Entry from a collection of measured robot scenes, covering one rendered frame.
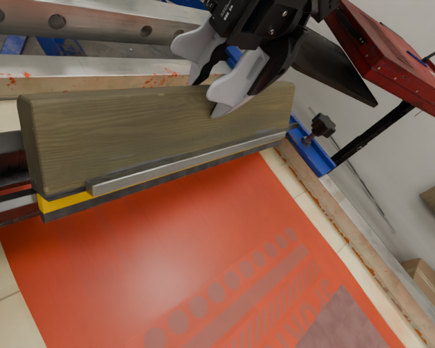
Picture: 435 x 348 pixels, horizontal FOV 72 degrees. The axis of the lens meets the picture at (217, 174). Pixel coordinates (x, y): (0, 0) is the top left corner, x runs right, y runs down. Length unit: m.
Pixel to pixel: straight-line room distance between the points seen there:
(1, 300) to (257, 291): 0.27
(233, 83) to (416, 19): 2.06
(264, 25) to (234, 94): 0.07
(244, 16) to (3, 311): 0.29
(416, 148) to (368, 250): 1.77
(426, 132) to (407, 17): 0.70
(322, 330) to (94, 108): 0.39
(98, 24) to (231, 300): 0.41
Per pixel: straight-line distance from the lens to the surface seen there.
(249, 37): 0.24
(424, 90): 1.36
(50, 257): 0.33
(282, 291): 0.44
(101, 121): 0.25
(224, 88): 0.28
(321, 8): 0.33
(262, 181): 0.52
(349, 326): 0.51
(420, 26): 2.30
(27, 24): 0.47
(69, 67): 0.45
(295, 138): 0.58
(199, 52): 0.33
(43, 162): 0.24
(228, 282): 0.39
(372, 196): 2.46
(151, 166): 0.28
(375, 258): 0.59
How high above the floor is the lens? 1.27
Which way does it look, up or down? 42 degrees down
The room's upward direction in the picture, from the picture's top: 42 degrees clockwise
